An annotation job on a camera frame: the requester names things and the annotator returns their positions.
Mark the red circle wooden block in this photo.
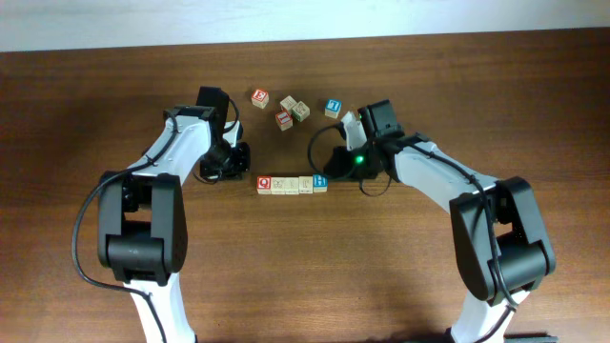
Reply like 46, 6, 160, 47
256, 175, 273, 194

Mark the blue H wooden block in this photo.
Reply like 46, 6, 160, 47
313, 174, 328, 192

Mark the yellow bordered wooden block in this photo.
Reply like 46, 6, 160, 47
298, 176, 314, 194

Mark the red I wooden block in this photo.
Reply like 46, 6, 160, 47
274, 111, 294, 131

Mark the red bordered wooden block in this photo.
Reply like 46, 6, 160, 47
285, 177, 299, 195

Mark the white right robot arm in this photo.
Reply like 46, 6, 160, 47
323, 135, 557, 342

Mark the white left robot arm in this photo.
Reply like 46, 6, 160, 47
71, 105, 249, 342

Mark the blue L wooden block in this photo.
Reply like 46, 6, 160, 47
324, 99, 342, 119

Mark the red E wooden block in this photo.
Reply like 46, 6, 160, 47
251, 89, 270, 109

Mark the green bordered wooden block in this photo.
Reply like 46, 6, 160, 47
291, 101, 311, 122

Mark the red 9 wooden block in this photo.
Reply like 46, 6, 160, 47
280, 95, 298, 114

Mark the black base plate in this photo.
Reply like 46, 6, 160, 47
501, 334, 559, 343

